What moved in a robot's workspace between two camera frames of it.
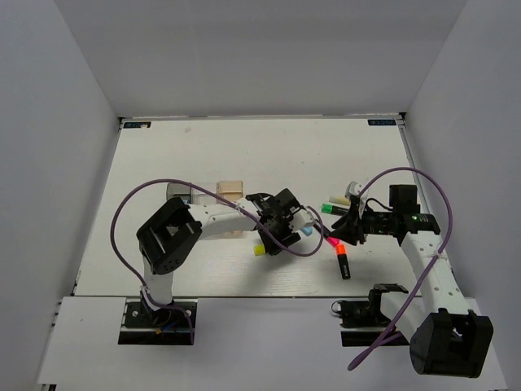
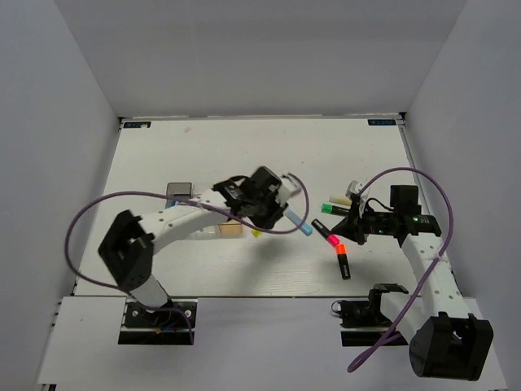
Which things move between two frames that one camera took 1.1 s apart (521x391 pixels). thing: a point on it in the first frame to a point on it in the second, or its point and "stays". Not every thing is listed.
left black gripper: [271, 243] to [268, 221]
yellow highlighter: [259, 250] to [257, 234]
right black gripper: [355, 217] stays
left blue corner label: [137, 125] stays
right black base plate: [361, 320] stays
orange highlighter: [341, 251] stays
